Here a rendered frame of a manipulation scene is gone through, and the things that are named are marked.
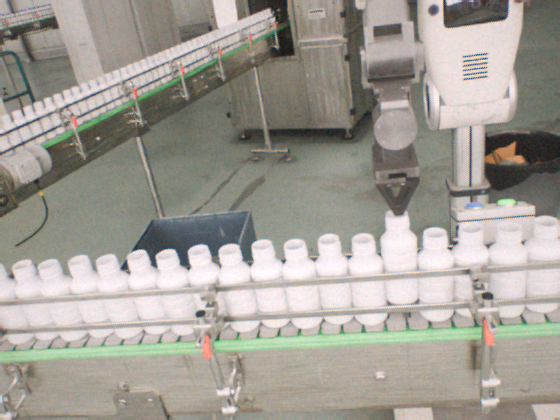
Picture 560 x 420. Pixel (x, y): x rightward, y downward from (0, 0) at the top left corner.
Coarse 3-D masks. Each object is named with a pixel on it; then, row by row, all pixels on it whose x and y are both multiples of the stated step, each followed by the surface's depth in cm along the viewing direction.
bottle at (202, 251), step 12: (192, 252) 94; (204, 252) 92; (192, 264) 93; (204, 264) 93; (216, 264) 96; (192, 276) 93; (204, 276) 93; (216, 276) 94; (216, 300) 95; (228, 324) 99
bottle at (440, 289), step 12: (432, 228) 87; (432, 240) 85; (444, 240) 85; (420, 252) 88; (432, 252) 86; (444, 252) 86; (420, 264) 87; (432, 264) 86; (444, 264) 85; (420, 288) 90; (432, 288) 88; (444, 288) 87; (420, 300) 91; (432, 300) 89; (444, 300) 89; (420, 312) 92; (432, 312) 90; (444, 312) 90
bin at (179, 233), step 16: (160, 224) 159; (176, 224) 158; (192, 224) 158; (208, 224) 157; (224, 224) 156; (240, 224) 156; (144, 240) 151; (160, 240) 161; (176, 240) 161; (192, 240) 160; (208, 240) 160; (224, 240) 159; (240, 240) 138; (256, 240) 157
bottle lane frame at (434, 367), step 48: (288, 336) 95; (336, 336) 92; (384, 336) 91; (432, 336) 89; (480, 336) 88; (528, 336) 87; (0, 384) 107; (48, 384) 105; (96, 384) 104; (144, 384) 102; (192, 384) 101; (288, 384) 98; (336, 384) 97; (384, 384) 96; (432, 384) 94; (528, 384) 92
